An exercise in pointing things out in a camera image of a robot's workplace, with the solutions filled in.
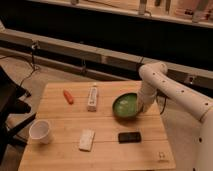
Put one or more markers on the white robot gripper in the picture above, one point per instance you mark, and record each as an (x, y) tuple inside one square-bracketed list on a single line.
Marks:
[(140, 106)]

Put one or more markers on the green ceramic bowl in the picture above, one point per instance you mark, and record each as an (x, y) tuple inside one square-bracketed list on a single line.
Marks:
[(125, 106)]

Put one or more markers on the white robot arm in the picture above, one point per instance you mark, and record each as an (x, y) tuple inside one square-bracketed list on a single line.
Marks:
[(154, 77)]

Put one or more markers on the black smartphone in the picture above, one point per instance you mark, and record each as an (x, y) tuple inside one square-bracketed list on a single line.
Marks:
[(129, 137)]

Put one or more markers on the white remote controller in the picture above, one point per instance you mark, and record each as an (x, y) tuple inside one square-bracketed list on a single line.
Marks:
[(92, 98)]

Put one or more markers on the white rectangular sponge block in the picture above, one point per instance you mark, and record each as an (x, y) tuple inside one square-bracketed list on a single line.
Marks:
[(86, 140)]

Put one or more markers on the wooden table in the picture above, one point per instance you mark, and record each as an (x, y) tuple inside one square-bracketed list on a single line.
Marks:
[(68, 121)]

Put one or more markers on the orange carrot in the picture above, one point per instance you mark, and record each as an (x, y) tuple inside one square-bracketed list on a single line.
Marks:
[(68, 97)]

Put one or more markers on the white paper cup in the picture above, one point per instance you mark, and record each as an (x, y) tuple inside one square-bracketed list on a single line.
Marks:
[(40, 131)]

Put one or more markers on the black office chair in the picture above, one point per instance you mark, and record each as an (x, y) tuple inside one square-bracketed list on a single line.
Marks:
[(10, 102)]

